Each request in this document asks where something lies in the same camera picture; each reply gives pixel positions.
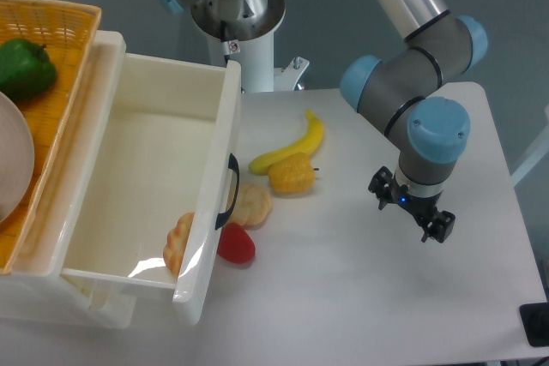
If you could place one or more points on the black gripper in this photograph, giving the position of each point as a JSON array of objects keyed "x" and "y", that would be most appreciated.
[{"x": 422, "y": 209}]

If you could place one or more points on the white drawer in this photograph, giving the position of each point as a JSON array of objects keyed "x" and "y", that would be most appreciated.
[{"x": 168, "y": 149}]

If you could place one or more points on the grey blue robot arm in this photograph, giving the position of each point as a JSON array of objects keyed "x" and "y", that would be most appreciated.
[{"x": 398, "y": 97}]

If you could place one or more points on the white drawer cabinet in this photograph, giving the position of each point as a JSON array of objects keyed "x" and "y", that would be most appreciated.
[{"x": 36, "y": 290}]

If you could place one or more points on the yellow bell pepper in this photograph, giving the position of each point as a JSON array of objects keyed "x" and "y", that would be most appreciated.
[{"x": 293, "y": 174}]

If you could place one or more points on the yellow banana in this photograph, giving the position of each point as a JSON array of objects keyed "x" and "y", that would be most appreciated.
[{"x": 308, "y": 143}]

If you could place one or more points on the beige bread roll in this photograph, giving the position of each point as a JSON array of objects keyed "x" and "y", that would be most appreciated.
[{"x": 253, "y": 204}]

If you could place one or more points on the black device at edge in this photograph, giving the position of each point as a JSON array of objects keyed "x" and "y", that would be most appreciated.
[{"x": 534, "y": 318}]

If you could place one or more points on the red bell pepper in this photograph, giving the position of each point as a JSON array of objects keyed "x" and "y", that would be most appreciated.
[{"x": 235, "y": 245}]

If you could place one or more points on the orange croissant bread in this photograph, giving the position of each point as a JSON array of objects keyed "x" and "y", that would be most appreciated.
[{"x": 176, "y": 241}]

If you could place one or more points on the beige round plate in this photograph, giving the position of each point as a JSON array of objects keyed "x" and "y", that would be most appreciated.
[{"x": 17, "y": 157}]

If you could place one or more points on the orange wicker basket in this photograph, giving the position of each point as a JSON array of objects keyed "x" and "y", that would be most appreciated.
[{"x": 68, "y": 30}]

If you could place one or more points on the green bell pepper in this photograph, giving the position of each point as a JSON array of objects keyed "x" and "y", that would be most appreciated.
[{"x": 26, "y": 69}]

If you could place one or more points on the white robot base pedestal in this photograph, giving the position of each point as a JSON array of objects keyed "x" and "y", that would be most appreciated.
[{"x": 244, "y": 31}]

